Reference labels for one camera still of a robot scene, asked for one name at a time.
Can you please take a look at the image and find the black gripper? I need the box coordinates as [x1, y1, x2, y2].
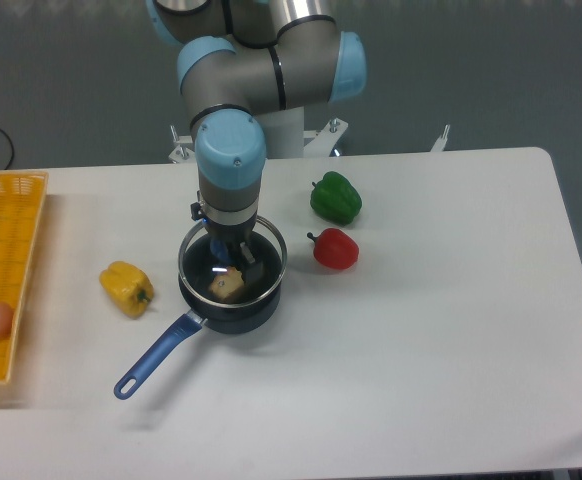
[190, 200, 264, 289]

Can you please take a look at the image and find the glass pot lid blue knob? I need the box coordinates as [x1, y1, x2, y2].
[178, 216, 287, 309]

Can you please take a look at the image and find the dark pot blue handle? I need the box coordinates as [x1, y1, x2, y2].
[113, 227, 285, 400]

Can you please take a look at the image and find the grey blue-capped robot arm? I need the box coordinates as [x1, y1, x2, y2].
[146, 1, 367, 284]

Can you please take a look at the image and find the toasted bread slice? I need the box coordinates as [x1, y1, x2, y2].
[208, 266, 245, 303]

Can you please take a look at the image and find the red bell pepper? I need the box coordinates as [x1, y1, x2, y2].
[306, 228, 359, 271]

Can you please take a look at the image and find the green bell pepper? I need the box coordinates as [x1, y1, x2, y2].
[310, 171, 363, 225]

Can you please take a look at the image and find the yellow bell pepper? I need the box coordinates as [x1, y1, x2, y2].
[99, 261, 155, 319]

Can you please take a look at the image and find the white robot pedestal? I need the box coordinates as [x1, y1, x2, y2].
[168, 108, 451, 164]

